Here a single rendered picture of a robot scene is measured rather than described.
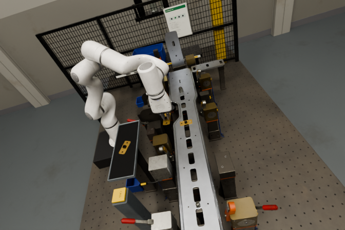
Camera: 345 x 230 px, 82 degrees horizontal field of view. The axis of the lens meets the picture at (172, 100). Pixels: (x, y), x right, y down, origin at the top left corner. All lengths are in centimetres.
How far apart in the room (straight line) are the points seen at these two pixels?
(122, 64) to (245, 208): 81
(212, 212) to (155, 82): 64
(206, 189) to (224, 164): 15
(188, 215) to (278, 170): 69
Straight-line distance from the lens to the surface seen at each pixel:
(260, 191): 141
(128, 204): 104
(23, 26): 409
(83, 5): 366
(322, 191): 148
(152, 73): 86
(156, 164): 109
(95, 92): 134
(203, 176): 112
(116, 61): 96
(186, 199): 109
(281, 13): 422
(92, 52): 105
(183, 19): 204
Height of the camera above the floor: 199
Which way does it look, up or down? 40 degrees down
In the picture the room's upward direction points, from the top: 19 degrees counter-clockwise
